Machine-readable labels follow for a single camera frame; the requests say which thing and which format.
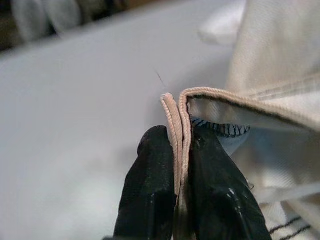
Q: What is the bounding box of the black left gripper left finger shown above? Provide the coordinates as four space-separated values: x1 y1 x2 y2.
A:
111 125 178 240

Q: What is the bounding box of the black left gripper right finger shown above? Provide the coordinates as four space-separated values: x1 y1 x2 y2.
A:
187 126 273 240

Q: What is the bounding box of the grey pillow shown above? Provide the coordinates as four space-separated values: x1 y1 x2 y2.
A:
44 0 85 33
11 0 50 42

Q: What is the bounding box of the cream jacket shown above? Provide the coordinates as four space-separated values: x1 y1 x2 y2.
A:
158 0 320 240

